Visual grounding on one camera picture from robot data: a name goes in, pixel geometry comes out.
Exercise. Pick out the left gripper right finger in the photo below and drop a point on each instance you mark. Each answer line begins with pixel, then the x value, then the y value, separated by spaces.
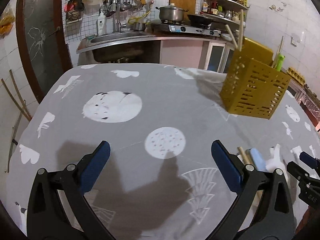
pixel 273 218

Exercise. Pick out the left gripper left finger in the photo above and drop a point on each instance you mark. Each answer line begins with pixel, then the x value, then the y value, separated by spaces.
pixel 46 217

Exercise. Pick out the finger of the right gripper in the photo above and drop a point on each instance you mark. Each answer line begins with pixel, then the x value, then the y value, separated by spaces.
pixel 309 187
pixel 310 161

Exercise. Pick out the light blue plastic spoon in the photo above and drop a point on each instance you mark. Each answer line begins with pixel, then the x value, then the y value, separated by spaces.
pixel 257 159

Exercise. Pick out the wooden chopstick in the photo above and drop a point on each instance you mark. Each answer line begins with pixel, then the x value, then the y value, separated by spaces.
pixel 244 156
pixel 232 36
pixel 241 30
pixel 277 53

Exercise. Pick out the green frog handle knife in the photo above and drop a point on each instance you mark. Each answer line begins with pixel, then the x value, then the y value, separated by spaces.
pixel 279 62

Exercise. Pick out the person's right hand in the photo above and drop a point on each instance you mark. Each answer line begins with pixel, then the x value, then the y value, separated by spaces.
pixel 308 215

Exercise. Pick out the yellow egg tray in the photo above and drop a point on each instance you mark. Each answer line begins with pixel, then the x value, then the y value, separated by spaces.
pixel 296 76

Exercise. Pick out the yellow plastic utensil holder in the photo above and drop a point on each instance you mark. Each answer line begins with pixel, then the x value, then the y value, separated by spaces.
pixel 252 87

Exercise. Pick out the grey patterned tablecloth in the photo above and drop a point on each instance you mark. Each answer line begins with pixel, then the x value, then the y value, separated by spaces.
pixel 160 181

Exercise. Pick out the gas stove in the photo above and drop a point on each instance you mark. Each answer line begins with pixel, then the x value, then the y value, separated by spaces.
pixel 184 29

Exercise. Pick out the corner spice shelf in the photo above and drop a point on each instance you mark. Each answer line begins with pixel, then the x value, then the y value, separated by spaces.
pixel 224 11

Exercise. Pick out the black wok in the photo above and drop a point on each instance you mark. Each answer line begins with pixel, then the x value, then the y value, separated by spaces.
pixel 199 21

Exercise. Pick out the steel sink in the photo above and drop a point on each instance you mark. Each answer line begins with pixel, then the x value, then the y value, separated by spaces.
pixel 119 36

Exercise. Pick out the dark wooden door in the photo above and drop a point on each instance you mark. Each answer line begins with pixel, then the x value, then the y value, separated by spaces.
pixel 41 43

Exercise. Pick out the steel cooking pot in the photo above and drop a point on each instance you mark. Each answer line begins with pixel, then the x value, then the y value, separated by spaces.
pixel 171 13

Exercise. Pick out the white soap bottle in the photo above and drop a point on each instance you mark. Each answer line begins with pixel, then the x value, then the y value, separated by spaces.
pixel 101 24

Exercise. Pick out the white wall switch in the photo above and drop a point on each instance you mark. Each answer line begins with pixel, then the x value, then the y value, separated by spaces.
pixel 295 40

